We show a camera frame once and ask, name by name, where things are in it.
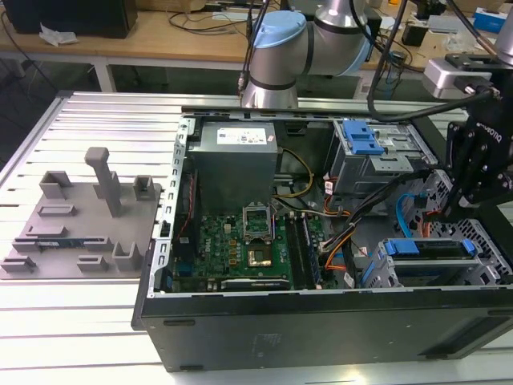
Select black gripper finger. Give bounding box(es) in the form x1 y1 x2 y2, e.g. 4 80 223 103
441 120 474 220
454 138 496 209

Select orange red disk wire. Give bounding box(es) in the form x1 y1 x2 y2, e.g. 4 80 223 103
418 208 446 238

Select blue disk wire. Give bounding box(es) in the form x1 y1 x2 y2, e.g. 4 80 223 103
394 192 421 241

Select hard disk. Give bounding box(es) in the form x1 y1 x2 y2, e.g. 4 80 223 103
384 237 480 261

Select grey perforated disk bay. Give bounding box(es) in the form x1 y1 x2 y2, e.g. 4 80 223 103
359 168 513 289

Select blue plastic drive latch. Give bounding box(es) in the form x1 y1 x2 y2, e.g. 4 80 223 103
342 119 386 156

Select grey metal drive cage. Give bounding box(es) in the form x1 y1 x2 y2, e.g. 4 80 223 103
326 118 438 197

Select clear plastic bag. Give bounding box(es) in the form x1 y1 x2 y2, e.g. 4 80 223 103
442 31 474 51

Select blue white carton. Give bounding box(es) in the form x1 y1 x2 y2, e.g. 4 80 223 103
473 6 510 31

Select flat grey box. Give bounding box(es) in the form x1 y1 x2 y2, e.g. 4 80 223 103
427 14 466 34

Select small black box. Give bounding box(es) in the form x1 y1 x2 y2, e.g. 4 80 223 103
401 22 428 46

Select installed RAM stick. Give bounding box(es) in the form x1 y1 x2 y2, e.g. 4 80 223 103
301 216 323 290

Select CPU socket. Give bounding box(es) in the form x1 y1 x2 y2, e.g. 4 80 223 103
242 205 274 244

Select black open PC case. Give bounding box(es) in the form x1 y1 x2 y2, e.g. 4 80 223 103
131 104 513 374

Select grey power supply unit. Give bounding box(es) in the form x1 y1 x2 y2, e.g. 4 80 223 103
187 121 279 217

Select black graphics card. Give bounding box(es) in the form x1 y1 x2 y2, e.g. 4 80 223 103
208 277 291 292

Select green motherboard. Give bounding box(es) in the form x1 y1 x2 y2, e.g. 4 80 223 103
172 212 322 292

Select wooden desk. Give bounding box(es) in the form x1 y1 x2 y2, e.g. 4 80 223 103
0 0 513 75

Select grey plastic parts rack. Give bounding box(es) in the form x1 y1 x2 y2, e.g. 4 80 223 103
0 147 164 280

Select RAM stick with blue label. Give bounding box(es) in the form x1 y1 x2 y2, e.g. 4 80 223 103
34 239 86 248

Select large black box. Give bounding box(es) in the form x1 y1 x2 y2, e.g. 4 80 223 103
2 0 138 39

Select crumpled white plastic bag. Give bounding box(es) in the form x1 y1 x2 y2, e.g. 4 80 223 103
38 22 79 46

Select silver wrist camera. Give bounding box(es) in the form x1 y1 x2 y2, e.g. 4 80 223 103
422 58 495 99

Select black sleeved cable bundle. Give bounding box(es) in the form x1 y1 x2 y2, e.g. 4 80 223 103
320 170 436 252

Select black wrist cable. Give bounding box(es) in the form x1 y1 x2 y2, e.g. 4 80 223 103
446 0 501 56

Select thick black gripper cable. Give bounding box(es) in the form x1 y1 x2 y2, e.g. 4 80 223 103
366 0 502 122

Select yellow black power wires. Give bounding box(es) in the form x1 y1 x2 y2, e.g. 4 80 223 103
272 148 315 200

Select orange yellow wire bundle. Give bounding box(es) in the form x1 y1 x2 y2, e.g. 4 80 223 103
320 224 354 274

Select black arm base cable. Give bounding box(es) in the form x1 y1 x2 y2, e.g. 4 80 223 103
237 0 273 96

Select thin red case wire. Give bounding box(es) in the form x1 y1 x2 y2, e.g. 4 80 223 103
179 172 200 242

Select loose black desk cables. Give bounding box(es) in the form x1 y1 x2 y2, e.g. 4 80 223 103
168 10 252 36

